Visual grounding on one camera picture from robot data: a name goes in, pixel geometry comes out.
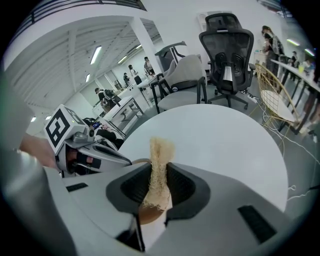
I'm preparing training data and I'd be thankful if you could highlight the white power strip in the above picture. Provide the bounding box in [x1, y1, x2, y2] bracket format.
[240, 90, 259, 104]

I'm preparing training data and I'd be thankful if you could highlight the white floor cable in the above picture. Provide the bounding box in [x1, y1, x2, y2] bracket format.
[258, 98, 320, 202]

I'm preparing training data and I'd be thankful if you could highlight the white worktable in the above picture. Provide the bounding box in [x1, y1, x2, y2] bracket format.
[136, 73, 165, 101]

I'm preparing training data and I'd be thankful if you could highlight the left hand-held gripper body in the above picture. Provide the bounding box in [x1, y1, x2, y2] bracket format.
[44, 103, 106, 179]

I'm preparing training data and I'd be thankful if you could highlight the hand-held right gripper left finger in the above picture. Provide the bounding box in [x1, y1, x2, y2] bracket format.
[43, 162, 153, 256]

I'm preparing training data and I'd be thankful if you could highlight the black mesh office chair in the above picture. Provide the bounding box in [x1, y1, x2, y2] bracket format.
[198, 12, 257, 110]

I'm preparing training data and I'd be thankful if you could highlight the white desk with black frame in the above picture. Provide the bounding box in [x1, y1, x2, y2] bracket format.
[104, 95, 146, 133]

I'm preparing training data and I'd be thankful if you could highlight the long white table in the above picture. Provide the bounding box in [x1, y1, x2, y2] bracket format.
[270, 58, 320, 135]

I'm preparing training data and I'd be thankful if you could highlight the grey upholstered armchair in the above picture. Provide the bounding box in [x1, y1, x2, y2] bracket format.
[150, 54, 209, 115]

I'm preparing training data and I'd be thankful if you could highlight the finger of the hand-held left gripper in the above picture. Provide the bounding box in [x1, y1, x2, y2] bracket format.
[92, 142, 133, 172]

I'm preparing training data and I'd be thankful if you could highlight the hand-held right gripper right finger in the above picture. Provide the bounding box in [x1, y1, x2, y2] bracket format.
[147, 161, 300, 256]

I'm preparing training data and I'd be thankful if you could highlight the person's left forearm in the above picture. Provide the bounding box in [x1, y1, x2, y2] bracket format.
[18, 133, 58, 169]

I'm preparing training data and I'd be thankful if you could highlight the beige loofah scrubber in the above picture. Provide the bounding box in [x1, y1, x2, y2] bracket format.
[141, 136, 176, 212]

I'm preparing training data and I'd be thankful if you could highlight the gold wire chair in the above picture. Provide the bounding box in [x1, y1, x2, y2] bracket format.
[254, 62, 301, 131]

